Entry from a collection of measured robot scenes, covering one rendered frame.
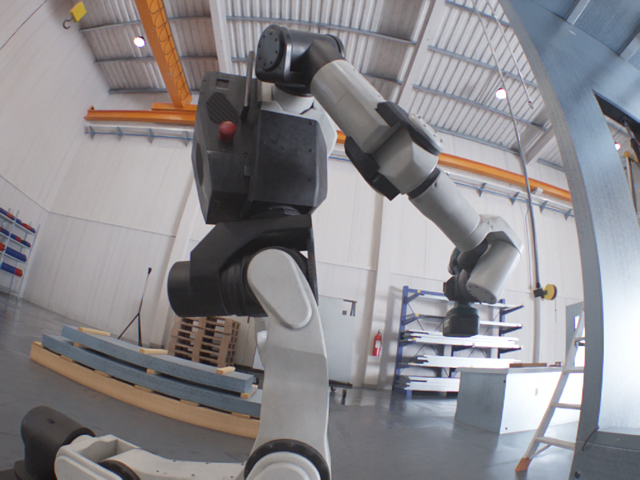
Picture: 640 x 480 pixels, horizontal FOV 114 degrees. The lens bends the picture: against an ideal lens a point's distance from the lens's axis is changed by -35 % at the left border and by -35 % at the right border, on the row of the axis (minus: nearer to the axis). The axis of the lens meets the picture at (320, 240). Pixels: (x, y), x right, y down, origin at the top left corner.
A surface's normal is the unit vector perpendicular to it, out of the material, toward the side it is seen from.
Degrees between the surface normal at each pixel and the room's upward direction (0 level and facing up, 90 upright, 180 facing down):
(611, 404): 90
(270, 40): 124
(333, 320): 78
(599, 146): 90
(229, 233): 90
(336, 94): 118
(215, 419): 90
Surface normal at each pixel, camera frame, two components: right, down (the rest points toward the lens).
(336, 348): 0.16, -0.51
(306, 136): 0.40, -0.17
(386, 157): -0.72, -0.11
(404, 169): -0.56, 0.18
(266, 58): -0.75, 0.25
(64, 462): -0.02, -0.35
